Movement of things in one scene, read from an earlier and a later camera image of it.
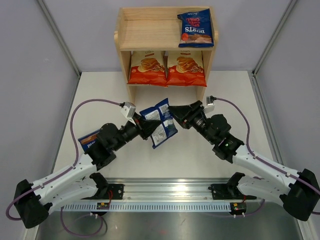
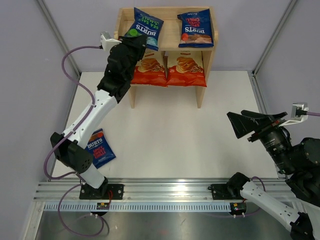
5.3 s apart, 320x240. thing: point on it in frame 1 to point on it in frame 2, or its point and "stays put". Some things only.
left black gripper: [144, 127] to [138, 43]
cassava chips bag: [185, 68] stays put
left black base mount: [106, 191] stays put
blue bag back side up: [167, 128] to [144, 24]
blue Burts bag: [197, 29] stays put
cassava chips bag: [148, 67] stays put
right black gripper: [186, 114] to [242, 125]
